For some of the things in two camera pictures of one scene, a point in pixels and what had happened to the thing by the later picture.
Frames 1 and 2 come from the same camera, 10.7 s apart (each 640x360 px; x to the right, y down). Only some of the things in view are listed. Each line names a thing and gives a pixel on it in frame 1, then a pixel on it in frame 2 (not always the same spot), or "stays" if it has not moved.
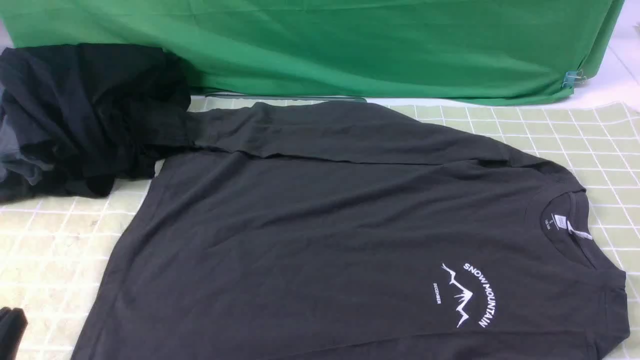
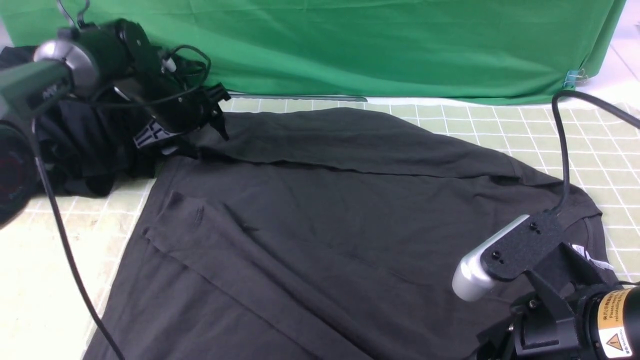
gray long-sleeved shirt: x=352 y=231 stays
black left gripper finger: x=13 y=324 -> x=183 y=114
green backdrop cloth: x=495 y=51 stays
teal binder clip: x=572 y=76 stays
